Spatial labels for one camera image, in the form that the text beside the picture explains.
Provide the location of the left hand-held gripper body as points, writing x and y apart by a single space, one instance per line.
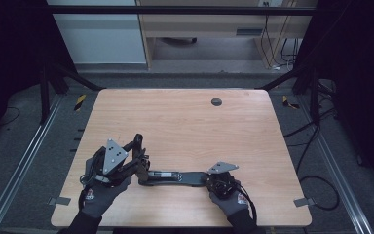
113 159

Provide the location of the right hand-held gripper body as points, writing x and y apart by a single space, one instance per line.
222 185

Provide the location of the black stapler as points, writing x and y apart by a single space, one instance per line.
188 178

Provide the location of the person's right hand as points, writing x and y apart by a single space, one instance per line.
232 204

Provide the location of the grey tape tab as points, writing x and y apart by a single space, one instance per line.
59 201
304 202

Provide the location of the dark round table grommet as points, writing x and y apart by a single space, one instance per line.
216 102

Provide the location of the orange-tipped tool on floor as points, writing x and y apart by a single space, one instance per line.
289 102

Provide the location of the white cabinet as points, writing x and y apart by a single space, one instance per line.
100 39

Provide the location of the dark low object under desk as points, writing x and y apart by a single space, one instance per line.
178 40

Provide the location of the light wooden desk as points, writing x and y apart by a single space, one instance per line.
207 26

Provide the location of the dark curtain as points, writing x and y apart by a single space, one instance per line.
360 81
9 58

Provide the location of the aluminium floor rail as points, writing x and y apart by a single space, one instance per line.
337 175
22 162

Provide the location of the black frame post with brace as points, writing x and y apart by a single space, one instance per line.
314 94
44 97

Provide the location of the black horizontal frame bar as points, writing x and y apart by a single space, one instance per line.
175 10

